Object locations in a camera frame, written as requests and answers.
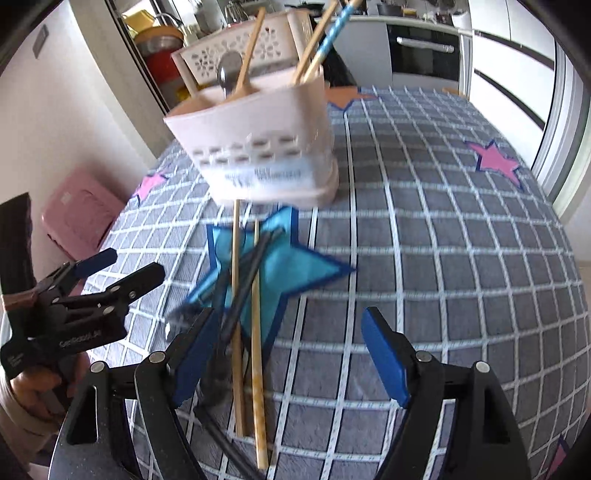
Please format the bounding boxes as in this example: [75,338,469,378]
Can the black-handled spoon large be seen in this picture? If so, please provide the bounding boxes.
[195,230,279,407]

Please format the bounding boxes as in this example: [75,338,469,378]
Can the black-handled spoon small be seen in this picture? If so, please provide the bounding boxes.
[217,50,242,98]

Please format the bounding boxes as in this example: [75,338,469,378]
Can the wooden chopstick plain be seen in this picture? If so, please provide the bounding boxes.
[291,0,339,85]

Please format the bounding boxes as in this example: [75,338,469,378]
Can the blue-patterned wooden chopstick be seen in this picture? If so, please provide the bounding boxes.
[307,0,363,82]

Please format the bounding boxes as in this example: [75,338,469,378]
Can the black-handled spoon across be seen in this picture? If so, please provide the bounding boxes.
[164,227,284,344]

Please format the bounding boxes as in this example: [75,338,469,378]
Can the left forearm beige sleeve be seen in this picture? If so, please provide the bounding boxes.
[1,374,61,470]

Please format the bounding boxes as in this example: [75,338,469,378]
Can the person's left hand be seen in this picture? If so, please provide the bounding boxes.
[10,352,90,422]

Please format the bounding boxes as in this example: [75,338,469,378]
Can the pink plastic stool upper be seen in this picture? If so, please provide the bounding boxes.
[41,168,124,260]

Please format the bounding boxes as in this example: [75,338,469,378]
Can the pink plastic utensil holder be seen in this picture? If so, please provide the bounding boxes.
[164,68,339,209]

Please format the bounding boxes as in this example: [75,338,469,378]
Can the grey checked tablecloth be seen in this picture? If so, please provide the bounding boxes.
[85,85,588,480]

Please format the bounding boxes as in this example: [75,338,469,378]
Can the beige perforated basket rack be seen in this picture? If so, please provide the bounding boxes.
[172,8,312,96]

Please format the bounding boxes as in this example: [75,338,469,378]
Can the white refrigerator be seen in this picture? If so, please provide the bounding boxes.
[469,0,556,168]

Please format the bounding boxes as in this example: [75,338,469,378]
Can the black built-in oven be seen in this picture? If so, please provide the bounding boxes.
[387,24,461,82]

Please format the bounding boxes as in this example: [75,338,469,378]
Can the grey wall switch plate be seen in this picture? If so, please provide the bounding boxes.
[32,24,49,59]

